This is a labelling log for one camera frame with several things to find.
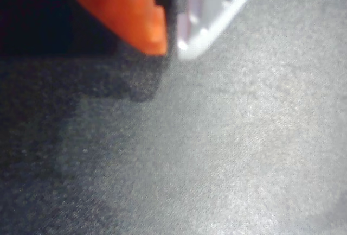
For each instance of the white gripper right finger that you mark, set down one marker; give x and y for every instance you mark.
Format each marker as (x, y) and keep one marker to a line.
(217, 7)

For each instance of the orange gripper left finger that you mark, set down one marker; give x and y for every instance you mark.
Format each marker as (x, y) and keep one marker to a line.
(127, 12)

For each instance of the black table mat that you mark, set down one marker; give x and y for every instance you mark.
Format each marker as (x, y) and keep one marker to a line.
(217, 137)

